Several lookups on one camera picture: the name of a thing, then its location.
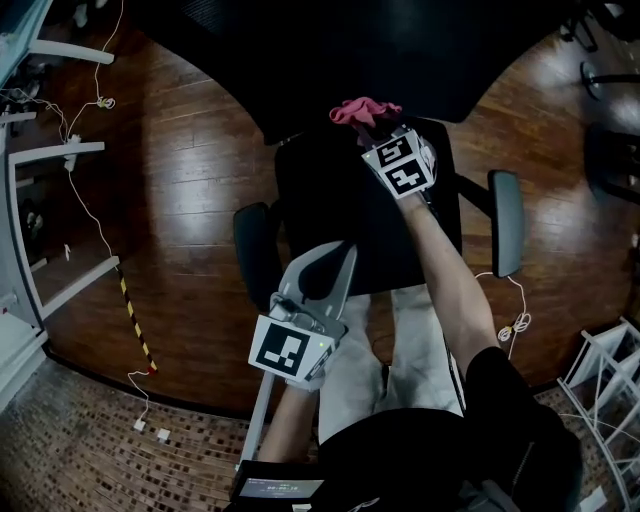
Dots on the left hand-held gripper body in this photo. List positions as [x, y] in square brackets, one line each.
[280, 350]

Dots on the black chair armrest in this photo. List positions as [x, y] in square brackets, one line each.
[252, 250]
[507, 225]

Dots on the white desk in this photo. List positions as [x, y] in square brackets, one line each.
[70, 52]

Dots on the white paper sheet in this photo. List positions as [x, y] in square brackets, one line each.
[595, 500]

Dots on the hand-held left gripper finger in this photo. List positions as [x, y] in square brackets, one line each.
[347, 285]
[290, 275]

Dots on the white square plug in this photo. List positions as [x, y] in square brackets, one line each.
[163, 434]

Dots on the pink cloth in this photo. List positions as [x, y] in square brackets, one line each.
[360, 112]

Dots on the person's grey trousers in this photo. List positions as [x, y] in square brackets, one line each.
[350, 375]

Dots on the person's right forearm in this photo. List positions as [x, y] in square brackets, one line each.
[450, 280]

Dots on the white power strip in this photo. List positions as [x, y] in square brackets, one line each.
[71, 152]

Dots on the black tablet device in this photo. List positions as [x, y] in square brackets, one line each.
[280, 482]

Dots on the black coat rack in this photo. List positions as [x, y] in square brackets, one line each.
[592, 80]

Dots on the black office chair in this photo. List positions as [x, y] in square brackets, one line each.
[345, 200]
[595, 25]

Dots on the white desk frame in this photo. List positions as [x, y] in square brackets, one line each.
[20, 240]

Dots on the white metal rack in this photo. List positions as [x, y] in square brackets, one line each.
[605, 380]

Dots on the person's black shirt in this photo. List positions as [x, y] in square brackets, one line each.
[425, 450]

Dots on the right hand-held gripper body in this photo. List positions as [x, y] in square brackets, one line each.
[402, 167]

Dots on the person's left forearm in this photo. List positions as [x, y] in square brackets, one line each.
[287, 425]

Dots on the white metal bar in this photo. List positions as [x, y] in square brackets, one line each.
[257, 415]

